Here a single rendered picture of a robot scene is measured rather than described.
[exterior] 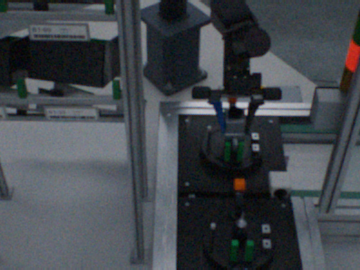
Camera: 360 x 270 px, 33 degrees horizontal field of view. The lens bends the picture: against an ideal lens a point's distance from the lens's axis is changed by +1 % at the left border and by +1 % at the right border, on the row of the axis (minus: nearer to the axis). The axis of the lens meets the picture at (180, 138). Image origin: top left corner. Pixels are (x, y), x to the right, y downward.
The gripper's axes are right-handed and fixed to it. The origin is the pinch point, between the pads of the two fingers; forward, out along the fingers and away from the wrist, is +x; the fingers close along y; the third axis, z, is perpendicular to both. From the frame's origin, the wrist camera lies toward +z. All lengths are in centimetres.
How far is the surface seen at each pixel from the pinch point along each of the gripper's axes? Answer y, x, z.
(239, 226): -0.3, 19.8, 16.6
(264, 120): 8.4, 0.8, -15.5
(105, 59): -24.3, -9.8, 28.8
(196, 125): -7.8, 2.1, -14.2
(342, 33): 79, -45, -212
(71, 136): -39.5, 5.9, -26.8
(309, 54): 58, -31, -197
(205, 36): -4, -24, -60
